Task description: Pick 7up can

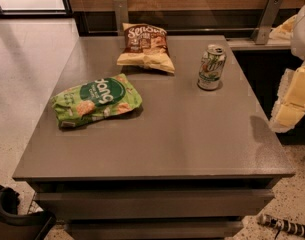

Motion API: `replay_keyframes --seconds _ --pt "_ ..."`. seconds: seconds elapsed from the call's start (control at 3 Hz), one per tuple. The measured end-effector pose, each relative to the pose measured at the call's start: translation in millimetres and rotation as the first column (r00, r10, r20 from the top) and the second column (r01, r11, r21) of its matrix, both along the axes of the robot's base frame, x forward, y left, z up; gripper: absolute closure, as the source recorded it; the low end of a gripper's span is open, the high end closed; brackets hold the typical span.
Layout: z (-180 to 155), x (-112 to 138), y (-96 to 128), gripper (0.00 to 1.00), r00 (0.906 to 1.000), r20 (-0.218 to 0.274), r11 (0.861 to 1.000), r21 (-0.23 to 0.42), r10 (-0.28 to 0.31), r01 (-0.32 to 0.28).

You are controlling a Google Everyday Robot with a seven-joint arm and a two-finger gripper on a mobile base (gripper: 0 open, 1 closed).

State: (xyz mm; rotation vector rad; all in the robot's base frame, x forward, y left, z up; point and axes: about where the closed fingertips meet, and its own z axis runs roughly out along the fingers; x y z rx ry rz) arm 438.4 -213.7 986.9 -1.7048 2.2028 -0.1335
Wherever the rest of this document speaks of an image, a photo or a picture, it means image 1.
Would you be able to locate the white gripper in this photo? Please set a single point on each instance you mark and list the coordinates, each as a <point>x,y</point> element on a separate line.
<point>302,34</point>

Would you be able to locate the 7up soda can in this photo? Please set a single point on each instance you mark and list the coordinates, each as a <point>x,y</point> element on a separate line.
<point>211,68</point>

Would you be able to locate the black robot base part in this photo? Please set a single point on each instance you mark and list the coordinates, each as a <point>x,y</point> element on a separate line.
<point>34,226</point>

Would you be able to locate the brown and yellow chip bag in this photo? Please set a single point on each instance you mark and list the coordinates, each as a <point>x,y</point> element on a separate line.
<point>146,47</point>

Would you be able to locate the grey cabinet with drawers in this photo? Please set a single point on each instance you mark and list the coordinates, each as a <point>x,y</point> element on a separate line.
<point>188,164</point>

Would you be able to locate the green snack bag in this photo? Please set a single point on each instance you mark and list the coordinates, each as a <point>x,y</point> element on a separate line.
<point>95,101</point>

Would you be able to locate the right metal bracket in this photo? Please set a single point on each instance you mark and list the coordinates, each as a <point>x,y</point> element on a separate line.
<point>260,36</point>

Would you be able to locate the metal bracket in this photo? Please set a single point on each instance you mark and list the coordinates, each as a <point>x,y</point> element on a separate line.
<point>260,36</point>
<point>121,14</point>

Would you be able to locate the left metal bracket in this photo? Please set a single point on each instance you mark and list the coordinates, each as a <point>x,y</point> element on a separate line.
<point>121,14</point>

